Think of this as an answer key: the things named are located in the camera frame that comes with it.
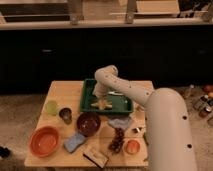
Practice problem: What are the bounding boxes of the yellow gripper fingers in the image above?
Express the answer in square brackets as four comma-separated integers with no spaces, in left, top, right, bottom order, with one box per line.
[98,98,108,110]

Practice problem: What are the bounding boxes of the yellow banana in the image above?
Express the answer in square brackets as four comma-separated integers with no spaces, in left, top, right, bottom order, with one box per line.
[91,100,112,110]

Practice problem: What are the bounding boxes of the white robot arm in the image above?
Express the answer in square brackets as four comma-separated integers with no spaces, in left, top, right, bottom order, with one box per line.
[94,65,198,171]

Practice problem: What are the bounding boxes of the small metal cup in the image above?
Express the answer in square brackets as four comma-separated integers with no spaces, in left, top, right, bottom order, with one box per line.
[59,108,72,124]

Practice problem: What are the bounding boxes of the green plastic cup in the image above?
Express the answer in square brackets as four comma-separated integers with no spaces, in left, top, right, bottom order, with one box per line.
[45,101,58,116]

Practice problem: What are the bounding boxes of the silver spatula brush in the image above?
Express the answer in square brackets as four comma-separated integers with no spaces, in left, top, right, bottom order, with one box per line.
[108,91,124,96]

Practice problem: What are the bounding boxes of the green plastic tray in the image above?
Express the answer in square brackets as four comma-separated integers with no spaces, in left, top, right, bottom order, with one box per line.
[80,79,134,115]

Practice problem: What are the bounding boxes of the dark red bowl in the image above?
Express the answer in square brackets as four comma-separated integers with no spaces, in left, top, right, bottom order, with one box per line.
[77,112,101,137]

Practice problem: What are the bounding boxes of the grey blue cloth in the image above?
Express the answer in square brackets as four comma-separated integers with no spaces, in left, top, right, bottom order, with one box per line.
[108,117,133,130]

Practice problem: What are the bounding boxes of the bunch of purple grapes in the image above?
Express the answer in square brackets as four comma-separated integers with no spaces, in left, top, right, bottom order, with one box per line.
[108,128,124,154]

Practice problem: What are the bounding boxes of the blue sponge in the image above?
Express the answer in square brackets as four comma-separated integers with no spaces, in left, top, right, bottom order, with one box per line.
[64,132,86,153]

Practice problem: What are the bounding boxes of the wooden table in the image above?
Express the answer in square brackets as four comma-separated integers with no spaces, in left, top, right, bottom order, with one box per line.
[24,81,148,168]

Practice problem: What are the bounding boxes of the small orange dish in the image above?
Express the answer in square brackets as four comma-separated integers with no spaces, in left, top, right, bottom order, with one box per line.
[125,140,140,155]

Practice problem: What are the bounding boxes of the wooden block eraser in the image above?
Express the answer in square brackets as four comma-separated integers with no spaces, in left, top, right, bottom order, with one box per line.
[83,146,108,168]

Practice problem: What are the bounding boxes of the orange bowl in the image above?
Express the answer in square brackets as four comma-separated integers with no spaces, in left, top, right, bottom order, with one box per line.
[29,126,60,158]

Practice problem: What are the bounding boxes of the dark cabinet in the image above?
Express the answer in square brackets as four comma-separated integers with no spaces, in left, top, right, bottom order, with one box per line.
[0,26,213,94]

